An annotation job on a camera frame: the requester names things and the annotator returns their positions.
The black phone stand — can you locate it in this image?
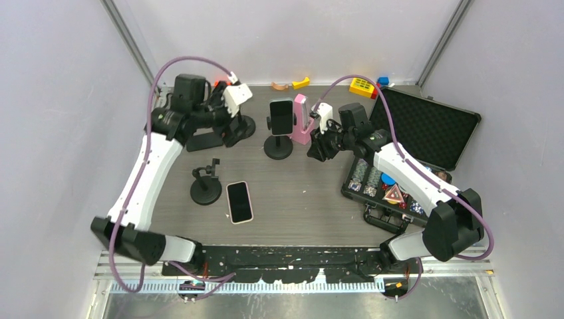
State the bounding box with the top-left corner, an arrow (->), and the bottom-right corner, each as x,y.
190,158 -> 222,205
236,114 -> 256,139
263,116 -> 293,160

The black foam-lined case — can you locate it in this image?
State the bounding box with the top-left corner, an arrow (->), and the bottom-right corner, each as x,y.
341,88 -> 482,234

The yellow toy brick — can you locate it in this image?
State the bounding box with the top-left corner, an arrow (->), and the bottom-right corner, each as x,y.
349,77 -> 374,99

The purple poker chip stack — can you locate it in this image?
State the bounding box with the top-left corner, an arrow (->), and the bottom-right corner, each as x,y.
351,159 -> 369,183

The black smartphone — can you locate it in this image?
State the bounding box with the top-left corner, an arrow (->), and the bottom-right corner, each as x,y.
186,132 -> 223,152

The blue toy brick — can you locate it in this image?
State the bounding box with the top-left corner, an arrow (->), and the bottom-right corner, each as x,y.
377,76 -> 390,86

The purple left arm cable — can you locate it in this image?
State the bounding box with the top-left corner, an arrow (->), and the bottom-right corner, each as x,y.
108,56 -> 239,301

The tan arch block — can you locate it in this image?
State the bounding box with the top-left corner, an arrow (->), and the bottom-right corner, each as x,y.
271,82 -> 289,91

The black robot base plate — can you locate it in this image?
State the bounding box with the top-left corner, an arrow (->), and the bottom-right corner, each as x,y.
161,244 -> 424,285

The smartphone with cream case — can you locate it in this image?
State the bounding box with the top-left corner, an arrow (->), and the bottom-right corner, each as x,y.
226,181 -> 253,225

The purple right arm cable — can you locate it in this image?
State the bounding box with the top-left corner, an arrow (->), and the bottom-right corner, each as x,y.
312,74 -> 495,302

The red triangle game piece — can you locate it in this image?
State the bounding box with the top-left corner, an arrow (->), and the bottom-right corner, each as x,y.
382,184 -> 404,204

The yellow arch block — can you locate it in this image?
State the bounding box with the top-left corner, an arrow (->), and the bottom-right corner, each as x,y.
291,76 -> 311,90

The blue round game chip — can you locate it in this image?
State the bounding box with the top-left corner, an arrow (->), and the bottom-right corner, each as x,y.
380,173 -> 396,186

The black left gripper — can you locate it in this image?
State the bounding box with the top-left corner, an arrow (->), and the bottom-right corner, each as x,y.
192,82 -> 249,146

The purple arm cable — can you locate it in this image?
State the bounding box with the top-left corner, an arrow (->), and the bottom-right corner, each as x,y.
312,74 -> 495,302
108,56 -> 239,301

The blue-green poker chip stack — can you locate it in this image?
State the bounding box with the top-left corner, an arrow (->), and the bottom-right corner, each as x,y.
366,167 -> 382,188

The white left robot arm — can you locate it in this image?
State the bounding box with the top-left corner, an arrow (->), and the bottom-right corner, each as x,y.
90,74 -> 253,275

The pink wedge stand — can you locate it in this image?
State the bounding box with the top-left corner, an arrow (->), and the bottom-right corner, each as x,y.
290,94 -> 314,145

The red toy brick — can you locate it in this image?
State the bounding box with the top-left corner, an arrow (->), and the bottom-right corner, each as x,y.
370,84 -> 381,100

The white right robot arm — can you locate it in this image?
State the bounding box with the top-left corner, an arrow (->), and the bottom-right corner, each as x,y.
307,103 -> 494,273

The smartphone with clear case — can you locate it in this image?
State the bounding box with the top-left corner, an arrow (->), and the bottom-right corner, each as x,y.
269,98 -> 294,136

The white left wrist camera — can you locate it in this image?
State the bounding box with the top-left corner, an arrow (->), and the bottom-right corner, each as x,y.
223,84 -> 253,118

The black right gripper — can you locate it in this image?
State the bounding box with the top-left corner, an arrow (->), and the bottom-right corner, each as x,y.
308,119 -> 355,162

